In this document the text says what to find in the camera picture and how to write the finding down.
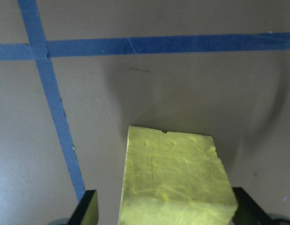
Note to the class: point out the yellow foam block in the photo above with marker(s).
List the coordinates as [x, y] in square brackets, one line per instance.
[177, 175]

